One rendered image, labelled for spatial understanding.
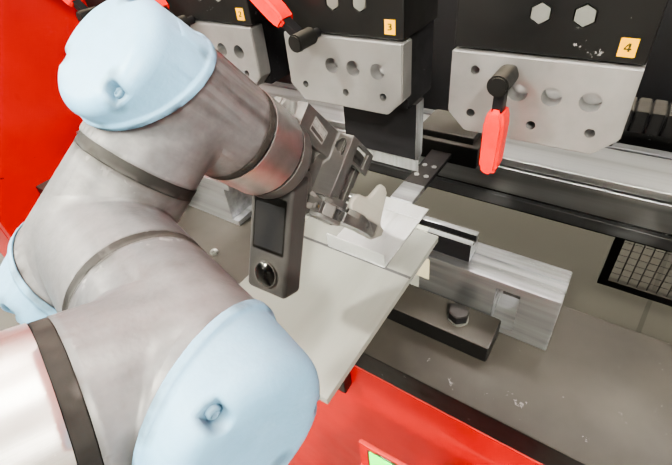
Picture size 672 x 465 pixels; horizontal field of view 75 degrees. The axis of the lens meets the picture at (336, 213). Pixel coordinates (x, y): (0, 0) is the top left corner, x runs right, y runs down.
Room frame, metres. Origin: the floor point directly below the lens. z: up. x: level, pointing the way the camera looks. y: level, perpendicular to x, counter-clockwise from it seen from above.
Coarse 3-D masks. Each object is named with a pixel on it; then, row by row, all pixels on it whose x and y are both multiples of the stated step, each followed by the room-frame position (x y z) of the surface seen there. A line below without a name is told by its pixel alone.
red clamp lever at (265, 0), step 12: (252, 0) 0.49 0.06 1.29; (264, 0) 0.48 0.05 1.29; (276, 0) 0.49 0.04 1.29; (264, 12) 0.48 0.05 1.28; (276, 12) 0.48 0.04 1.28; (288, 12) 0.48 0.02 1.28; (276, 24) 0.47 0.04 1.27; (288, 24) 0.47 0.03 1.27; (300, 36) 0.46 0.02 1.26; (312, 36) 0.47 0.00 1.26; (300, 48) 0.45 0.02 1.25
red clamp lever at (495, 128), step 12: (504, 72) 0.34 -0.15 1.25; (516, 72) 0.35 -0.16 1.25; (492, 84) 0.33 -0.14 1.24; (504, 84) 0.33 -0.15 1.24; (504, 96) 0.34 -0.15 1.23; (492, 108) 0.34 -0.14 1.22; (504, 108) 0.34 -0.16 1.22; (492, 120) 0.34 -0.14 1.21; (504, 120) 0.33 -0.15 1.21; (492, 132) 0.33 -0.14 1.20; (504, 132) 0.34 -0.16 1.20; (492, 144) 0.33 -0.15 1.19; (504, 144) 0.34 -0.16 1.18; (480, 156) 0.34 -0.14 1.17; (492, 156) 0.33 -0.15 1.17; (480, 168) 0.34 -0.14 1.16; (492, 168) 0.33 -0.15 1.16
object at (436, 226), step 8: (424, 216) 0.47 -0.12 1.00; (424, 224) 0.46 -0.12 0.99; (432, 224) 0.45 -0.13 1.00; (440, 224) 0.45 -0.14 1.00; (448, 224) 0.45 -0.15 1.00; (432, 232) 0.43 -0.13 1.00; (440, 232) 0.43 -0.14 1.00; (448, 232) 0.44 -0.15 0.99; (456, 232) 0.43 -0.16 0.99; (464, 232) 0.43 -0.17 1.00; (472, 232) 0.42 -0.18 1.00; (440, 240) 0.43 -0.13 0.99; (448, 240) 0.42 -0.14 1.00; (456, 240) 0.41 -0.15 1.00; (464, 240) 0.41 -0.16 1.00; (472, 240) 0.42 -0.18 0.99; (440, 248) 0.42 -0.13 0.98; (448, 248) 0.42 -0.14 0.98; (456, 248) 0.41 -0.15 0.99; (464, 248) 0.41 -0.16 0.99; (472, 248) 0.41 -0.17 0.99; (456, 256) 0.41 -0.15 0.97; (464, 256) 0.40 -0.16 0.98
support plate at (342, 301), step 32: (320, 224) 0.48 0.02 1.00; (320, 256) 0.41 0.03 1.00; (416, 256) 0.39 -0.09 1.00; (256, 288) 0.37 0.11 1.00; (320, 288) 0.36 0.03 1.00; (352, 288) 0.35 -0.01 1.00; (384, 288) 0.35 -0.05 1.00; (288, 320) 0.31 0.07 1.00; (320, 320) 0.31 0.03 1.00; (352, 320) 0.30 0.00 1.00; (384, 320) 0.31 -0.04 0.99; (320, 352) 0.27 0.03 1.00; (352, 352) 0.26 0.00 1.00; (320, 384) 0.23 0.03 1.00
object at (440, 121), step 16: (448, 112) 0.71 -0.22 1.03; (432, 128) 0.65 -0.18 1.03; (448, 128) 0.65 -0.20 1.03; (432, 144) 0.64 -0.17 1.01; (448, 144) 0.62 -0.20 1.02; (464, 144) 0.61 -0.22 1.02; (480, 144) 0.61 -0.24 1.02; (432, 160) 0.60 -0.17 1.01; (448, 160) 0.61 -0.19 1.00; (464, 160) 0.60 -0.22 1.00; (416, 176) 0.56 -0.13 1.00; (432, 176) 0.56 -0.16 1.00; (400, 192) 0.52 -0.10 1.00; (416, 192) 0.52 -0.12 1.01
